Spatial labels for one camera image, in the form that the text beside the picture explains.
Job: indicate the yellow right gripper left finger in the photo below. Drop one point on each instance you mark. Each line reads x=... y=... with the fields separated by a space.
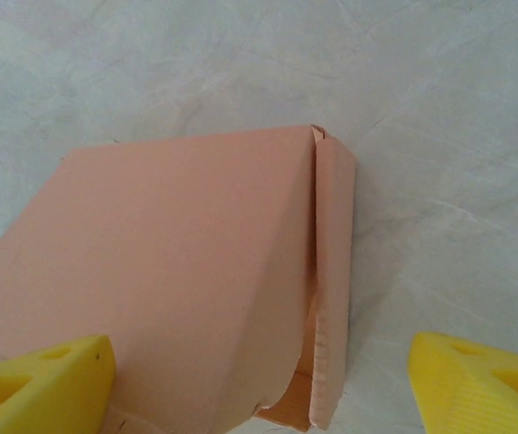
x=55 y=384

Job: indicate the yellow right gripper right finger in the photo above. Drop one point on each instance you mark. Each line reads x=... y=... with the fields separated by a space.
x=480 y=393

